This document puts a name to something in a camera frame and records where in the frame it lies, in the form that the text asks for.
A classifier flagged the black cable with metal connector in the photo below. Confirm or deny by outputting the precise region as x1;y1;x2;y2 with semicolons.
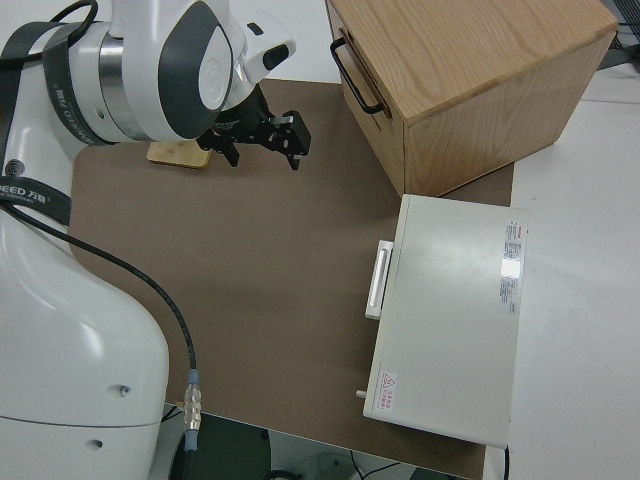
0;199;204;480

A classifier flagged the black robot mount plate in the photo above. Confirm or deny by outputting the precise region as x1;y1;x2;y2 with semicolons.
164;412;275;480

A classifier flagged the black drawer handle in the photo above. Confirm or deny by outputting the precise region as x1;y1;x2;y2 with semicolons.
329;38;386;116

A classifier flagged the black printed velcro strap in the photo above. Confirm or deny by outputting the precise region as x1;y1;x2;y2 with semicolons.
0;158;72;222
0;21;97;147

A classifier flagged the wooden drawer cabinet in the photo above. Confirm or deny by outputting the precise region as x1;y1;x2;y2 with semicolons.
324;0;620;199

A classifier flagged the dark wire rack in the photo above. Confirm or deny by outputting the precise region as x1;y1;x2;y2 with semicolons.
606;0;640;67

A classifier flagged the brown table mat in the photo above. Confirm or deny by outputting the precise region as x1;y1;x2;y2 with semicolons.
68;78;516;480

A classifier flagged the white oven door handle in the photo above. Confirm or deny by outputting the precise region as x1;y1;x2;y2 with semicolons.
364;240;395;321

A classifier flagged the white toaster oven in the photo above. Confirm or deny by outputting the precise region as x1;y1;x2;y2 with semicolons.
353;193;530;448

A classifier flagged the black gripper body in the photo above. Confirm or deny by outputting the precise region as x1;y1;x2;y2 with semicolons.
196;89;312;155

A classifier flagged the wooden mug tree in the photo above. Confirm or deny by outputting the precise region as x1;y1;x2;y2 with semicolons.
145;139;212;172

